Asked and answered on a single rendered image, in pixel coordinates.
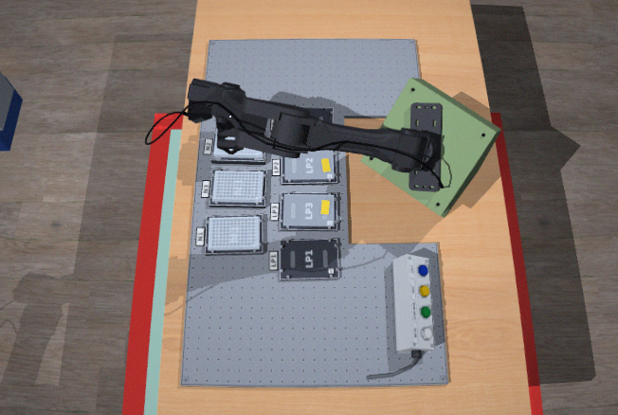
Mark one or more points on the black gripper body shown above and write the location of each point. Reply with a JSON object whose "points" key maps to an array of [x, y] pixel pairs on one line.
{"points": [[222, 134]]}

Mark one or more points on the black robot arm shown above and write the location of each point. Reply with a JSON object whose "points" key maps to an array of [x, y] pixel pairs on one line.
{"points": [[294, 128]]}

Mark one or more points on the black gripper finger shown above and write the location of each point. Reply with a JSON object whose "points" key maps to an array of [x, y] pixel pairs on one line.
{"points": [[235, 150]]}

